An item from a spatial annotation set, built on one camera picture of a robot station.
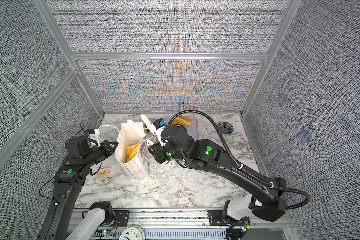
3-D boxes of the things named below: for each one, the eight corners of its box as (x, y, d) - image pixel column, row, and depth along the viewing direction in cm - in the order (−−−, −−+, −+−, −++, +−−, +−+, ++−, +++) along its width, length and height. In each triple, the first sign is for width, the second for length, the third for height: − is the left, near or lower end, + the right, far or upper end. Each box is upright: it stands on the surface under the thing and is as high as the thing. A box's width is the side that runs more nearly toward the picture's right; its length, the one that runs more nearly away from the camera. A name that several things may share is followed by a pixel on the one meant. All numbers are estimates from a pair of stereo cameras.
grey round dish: (219, 137, 108) (220, 132, 103) (217, 126, 114) (218, 121, 110) (232, 137, 108) (234, 132, 103) (229, 126, 114) (231, 121, 110)
